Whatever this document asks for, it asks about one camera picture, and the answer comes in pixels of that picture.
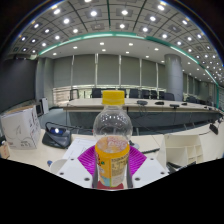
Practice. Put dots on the row of black office chairs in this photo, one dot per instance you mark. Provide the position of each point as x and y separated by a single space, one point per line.
146 94

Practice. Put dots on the group of ceiling lights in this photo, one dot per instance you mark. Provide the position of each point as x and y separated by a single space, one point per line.
93 13

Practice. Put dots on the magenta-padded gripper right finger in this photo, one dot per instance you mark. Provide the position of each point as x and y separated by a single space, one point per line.
146 170

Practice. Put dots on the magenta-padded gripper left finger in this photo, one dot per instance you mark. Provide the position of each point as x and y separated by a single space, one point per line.
75 171

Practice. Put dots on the black pen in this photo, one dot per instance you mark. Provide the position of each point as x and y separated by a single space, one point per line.
150 151

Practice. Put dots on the yellow-capped clear drink bottle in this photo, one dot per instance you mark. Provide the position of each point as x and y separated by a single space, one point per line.
112 160

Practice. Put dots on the black conference desk device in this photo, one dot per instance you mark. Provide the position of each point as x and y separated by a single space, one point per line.
56 136

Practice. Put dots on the white cardboard paper box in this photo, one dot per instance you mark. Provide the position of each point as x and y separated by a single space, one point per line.
20 128

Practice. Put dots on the white printed paper sheet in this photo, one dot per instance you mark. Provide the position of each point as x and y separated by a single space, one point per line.
78 148

